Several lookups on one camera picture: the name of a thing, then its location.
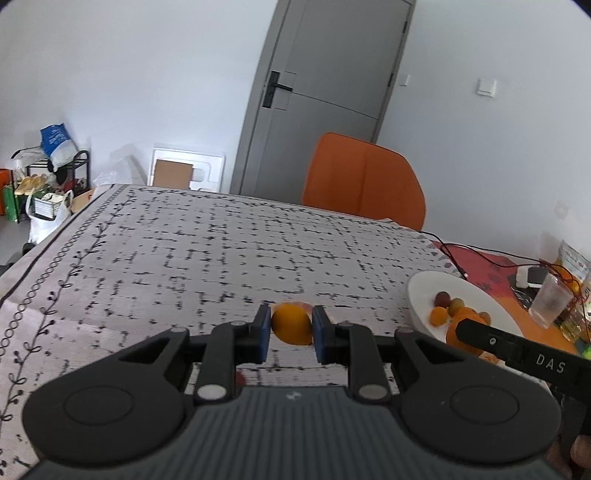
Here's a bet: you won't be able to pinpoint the white plate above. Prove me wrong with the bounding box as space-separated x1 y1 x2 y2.
407 271 525 358

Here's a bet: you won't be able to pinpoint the person's right hand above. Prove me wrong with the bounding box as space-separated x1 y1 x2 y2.
560 436 591 480

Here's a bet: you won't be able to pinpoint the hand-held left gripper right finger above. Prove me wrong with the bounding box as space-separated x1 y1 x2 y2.
311 305 466 404

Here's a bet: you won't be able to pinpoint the large orange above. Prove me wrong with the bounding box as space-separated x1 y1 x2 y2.
271 305 314 346

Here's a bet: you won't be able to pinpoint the orange chair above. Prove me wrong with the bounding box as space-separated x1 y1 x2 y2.
301 132 427 232

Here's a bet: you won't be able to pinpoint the yellow snack bag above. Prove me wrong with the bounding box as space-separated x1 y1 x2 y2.
556 240 591 296

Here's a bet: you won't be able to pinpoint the white plastic bag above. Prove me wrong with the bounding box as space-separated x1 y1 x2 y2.
25 189 75 244

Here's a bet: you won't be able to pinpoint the black metal rack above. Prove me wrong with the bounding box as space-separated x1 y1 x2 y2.
11 148 92 223

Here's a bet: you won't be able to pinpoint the patterned white tablecloth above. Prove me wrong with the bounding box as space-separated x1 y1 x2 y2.
0 183 467 480

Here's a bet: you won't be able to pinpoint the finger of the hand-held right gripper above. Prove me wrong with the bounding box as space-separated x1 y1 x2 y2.
454 318 523 366

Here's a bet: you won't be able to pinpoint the brown cardboard sheet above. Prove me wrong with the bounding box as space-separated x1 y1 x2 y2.
153 159 194 189

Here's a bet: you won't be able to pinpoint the yellow slippers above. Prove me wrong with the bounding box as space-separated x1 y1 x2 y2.
14 175 49 195

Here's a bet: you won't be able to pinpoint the black cable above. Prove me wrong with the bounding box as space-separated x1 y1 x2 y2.
418 231 561 279

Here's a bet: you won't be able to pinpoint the clear glass cup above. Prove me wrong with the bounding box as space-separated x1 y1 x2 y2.
529 274 573 330

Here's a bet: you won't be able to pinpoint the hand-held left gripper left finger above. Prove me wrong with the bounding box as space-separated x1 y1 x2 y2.
117 304 272 407

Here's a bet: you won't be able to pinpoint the yellow liquid bottle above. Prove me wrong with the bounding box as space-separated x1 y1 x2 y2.
560 305 590 343

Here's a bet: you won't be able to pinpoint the grey door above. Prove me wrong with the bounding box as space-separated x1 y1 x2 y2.
229 0 416 197

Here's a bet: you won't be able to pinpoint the green box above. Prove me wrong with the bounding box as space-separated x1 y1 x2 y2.
4 184 22 223

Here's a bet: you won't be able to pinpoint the white foam board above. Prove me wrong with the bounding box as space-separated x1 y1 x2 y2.
148 146 227 193

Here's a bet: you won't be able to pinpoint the blue and white bag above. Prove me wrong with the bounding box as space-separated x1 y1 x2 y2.
39 124 79 168

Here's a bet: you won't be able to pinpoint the black door handle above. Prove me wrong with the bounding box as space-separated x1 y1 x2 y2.
262 71 294 110

